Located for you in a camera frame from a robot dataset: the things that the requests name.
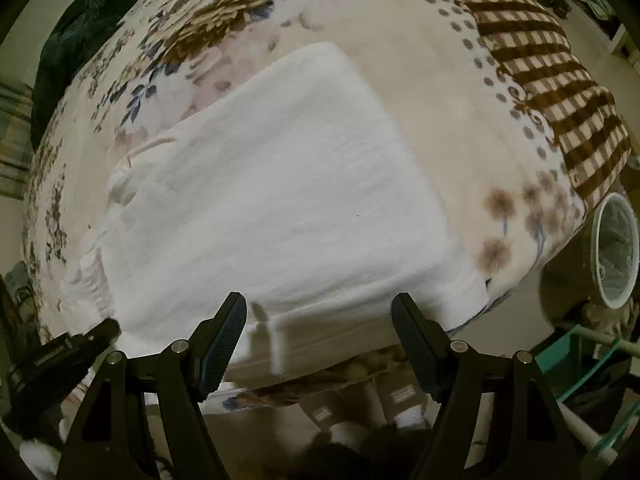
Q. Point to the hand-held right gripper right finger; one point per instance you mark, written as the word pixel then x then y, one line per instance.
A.
pixel 415 345

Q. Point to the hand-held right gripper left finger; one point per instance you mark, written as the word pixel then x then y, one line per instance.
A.
pixel 227 340

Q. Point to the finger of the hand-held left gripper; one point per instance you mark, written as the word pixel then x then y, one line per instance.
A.
pixel 65 355

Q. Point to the white pants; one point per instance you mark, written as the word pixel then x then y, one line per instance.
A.
pixel 280 200

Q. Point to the person's right grey slipper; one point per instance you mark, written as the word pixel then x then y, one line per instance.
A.
pixel 402 400

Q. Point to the person's grey slipper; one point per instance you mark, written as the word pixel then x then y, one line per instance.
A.
pixel 330 412
pixel 402 400

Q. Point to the person's left grey slipper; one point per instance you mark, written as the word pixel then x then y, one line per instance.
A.
pixel 330 412

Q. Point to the person's dark fleece trousers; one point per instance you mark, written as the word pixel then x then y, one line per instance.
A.
pixel 370 460

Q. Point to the green and white rack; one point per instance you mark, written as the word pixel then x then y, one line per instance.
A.
pixel 567 355

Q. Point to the green striped curtain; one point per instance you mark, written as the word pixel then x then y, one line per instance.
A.
pixel 12 150

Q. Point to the white trash bin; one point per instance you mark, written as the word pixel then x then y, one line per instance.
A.
pixel 620 250

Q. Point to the floral printed blanket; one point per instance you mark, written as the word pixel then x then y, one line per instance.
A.
pixel 425 110

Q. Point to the dark green duvet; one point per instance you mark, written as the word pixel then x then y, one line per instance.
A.
pixel 75 45

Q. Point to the white wardrobe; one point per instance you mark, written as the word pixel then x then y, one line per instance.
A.
pixel 622 35

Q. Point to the teal garment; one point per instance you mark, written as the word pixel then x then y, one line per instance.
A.
pixel 596 1

